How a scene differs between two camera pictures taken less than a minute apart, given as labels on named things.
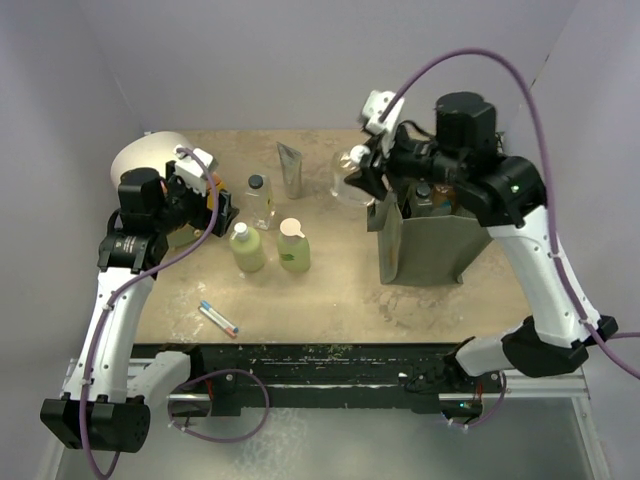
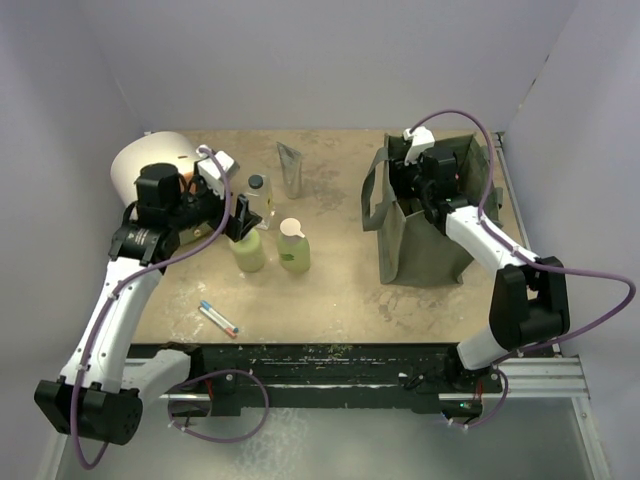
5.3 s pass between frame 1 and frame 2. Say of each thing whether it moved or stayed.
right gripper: moved
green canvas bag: stayed
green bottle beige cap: stayed
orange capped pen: stayed
